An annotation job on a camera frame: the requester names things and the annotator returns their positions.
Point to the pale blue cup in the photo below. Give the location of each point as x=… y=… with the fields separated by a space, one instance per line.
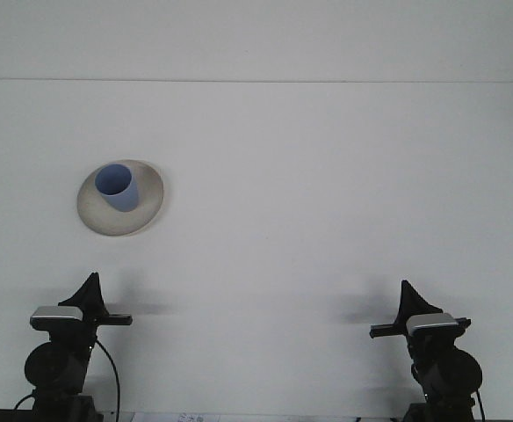
x=122 y=198

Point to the pale round plate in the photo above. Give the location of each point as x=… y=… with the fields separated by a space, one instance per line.
x=107 y=220

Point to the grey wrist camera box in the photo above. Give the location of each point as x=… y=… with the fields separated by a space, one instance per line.
x=430 y=321
x=58 y=313

